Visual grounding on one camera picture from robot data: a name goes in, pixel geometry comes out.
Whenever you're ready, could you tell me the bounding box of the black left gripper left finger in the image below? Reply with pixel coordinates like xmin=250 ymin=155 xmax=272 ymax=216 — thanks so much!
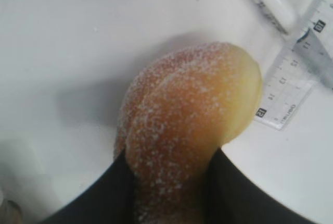
xmin=41 ymin=151 xmax=135 ymax=223

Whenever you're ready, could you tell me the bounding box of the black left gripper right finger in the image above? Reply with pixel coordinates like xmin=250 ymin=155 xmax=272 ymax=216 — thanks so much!
xmin=207 ymin=148 xmax=313 ymax=224

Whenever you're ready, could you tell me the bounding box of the yellow bread loaf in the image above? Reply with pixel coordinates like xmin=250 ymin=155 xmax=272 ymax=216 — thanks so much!
xmin=113 ymin=42 xmax=263 ymax=223

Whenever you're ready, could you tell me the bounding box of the brown coffee drink bottle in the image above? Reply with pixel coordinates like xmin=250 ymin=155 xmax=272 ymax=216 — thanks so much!
xmin=1 ymin=189 xmax=23 ymax=223

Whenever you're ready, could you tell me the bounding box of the clear plastic ruler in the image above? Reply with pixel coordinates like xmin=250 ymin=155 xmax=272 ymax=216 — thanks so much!
xmin=255 ymin=0 xmax=332 ymax=130

